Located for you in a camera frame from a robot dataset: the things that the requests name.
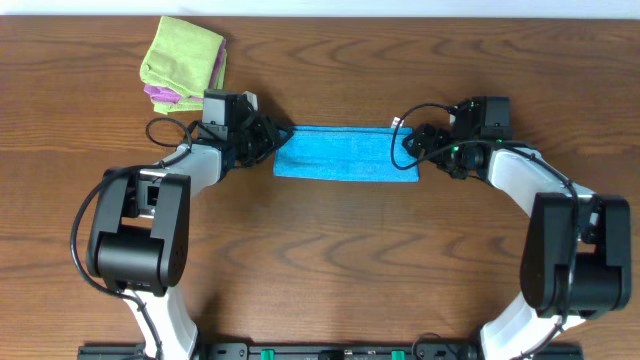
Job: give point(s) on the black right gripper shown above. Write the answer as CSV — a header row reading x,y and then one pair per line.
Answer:
x,y
430,145

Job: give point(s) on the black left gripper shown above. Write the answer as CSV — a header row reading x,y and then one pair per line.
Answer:
x,y
265,138

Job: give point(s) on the blue microfiber cloth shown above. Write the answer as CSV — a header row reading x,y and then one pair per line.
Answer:
x,y
349,154

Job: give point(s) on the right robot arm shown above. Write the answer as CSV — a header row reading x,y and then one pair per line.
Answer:
x,y
576,261

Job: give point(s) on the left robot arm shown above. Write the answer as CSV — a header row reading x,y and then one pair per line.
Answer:
x,y
130,236

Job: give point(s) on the green folded cloth bottom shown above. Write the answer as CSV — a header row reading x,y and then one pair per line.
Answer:
x,y
191,103

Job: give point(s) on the green folded cloth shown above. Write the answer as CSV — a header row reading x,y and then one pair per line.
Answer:
x,y
191,103
182,57

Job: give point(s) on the green folded cloth top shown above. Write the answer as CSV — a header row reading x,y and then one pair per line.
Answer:
x,y
182,57

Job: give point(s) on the purple folded cloth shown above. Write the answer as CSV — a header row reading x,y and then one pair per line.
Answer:
x,y
159,94

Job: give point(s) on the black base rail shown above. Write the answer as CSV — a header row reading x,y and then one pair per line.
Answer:
x,y
242,351

